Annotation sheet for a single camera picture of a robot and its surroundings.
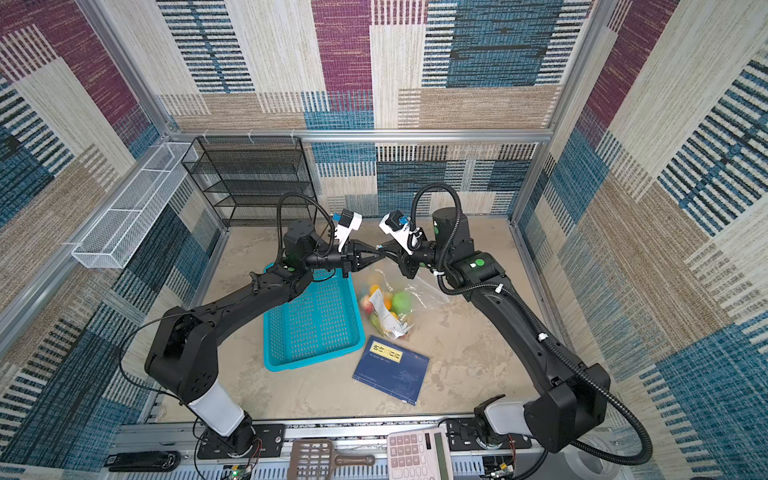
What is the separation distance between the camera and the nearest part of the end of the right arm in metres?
0.53

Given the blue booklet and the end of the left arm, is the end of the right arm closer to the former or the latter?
the end of the left arm

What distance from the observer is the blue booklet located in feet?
2.70

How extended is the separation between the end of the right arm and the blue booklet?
0.32 m
